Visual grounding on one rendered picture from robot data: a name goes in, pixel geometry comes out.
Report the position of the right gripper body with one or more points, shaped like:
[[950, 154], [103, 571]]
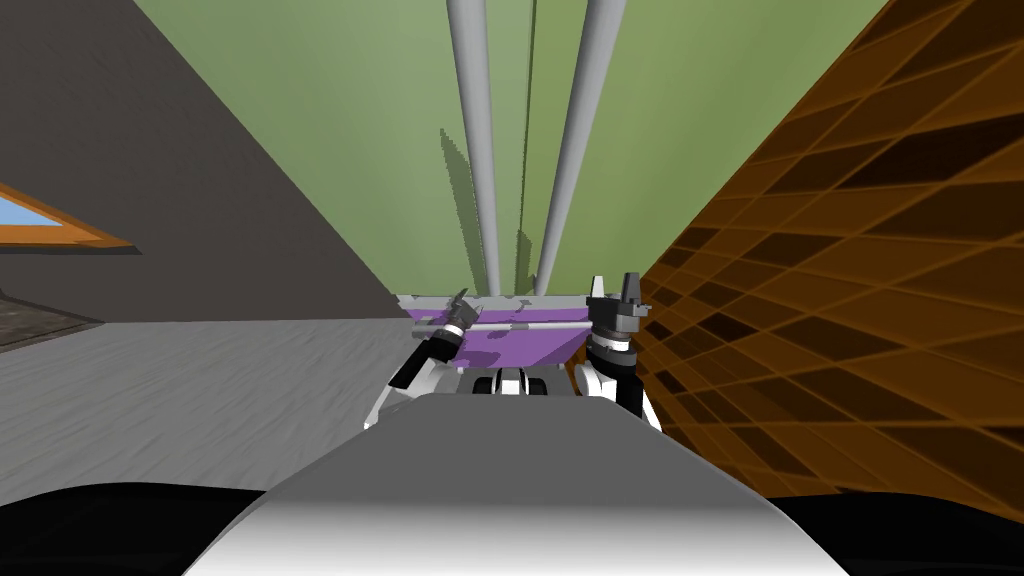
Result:
[[614, 314]]

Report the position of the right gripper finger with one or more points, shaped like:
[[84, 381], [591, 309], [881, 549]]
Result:
[[598, 287], [630, 286]]

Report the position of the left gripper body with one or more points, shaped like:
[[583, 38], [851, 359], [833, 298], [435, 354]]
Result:
[[462, 310]]

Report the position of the purple drawer front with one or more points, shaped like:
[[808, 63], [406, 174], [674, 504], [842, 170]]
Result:
[[520, 348]]

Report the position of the green cupboard door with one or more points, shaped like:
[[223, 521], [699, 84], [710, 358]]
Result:
[[344, 120], [688, 120]]

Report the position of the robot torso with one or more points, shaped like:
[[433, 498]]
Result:
[[512, 480]]

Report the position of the orange framed window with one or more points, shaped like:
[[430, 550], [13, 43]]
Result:
[[40, 224]]

